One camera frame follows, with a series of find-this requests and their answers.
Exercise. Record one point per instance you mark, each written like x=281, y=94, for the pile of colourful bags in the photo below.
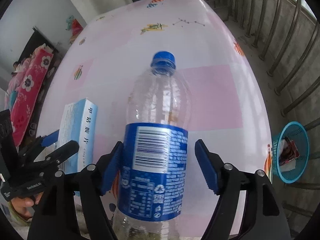
x=75, y=27

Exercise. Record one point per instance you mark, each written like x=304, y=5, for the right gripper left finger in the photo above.
x=55, y=216

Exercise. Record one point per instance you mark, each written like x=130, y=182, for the metal balcony railing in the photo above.
x=281, y=41

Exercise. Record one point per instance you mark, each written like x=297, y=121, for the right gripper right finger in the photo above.
x=263, y=216

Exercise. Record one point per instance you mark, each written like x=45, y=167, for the red plastic wrapper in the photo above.
x=289, y=151

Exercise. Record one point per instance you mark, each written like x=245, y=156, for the clear plastic bottle blue cap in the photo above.
x=153, y=162

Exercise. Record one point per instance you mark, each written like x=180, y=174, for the blue plastic trash basket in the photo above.
x=293, y=170

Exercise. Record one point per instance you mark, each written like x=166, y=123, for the white blue medicine box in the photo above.
x=78, y=124

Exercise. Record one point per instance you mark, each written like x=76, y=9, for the left hand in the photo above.
x=21, y=205

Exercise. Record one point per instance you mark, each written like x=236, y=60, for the pink floral blanket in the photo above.
x=24, y=87

